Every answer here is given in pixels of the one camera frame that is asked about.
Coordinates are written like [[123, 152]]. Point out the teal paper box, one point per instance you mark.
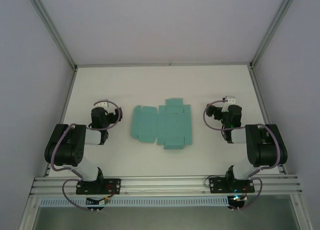
[[165, 125]]

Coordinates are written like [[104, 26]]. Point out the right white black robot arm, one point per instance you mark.
[[265, 150]]

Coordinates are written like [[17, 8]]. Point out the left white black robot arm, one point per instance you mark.
[[65, 152]]

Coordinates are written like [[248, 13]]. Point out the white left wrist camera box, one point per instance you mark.
[[103, 103]]

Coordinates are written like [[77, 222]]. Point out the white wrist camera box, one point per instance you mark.
[[103, 103], [230, 99]]

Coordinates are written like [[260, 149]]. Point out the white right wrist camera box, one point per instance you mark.
[[230, 99]]

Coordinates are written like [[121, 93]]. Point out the aluminium table side rail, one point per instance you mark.
[[63, 115], [262, 107]]

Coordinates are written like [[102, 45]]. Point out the thin aluminium table edge rail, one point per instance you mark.
[[162, 64]]

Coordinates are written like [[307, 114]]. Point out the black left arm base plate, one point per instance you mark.
[[113, 186]]

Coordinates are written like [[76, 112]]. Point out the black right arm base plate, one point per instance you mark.
[[218, 185]]

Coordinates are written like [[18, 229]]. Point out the wide aluminium mounting rail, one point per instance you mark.
[[162, 183]]

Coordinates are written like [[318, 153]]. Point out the aluminium frame post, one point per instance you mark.
[[53, 31], [272, 30]]

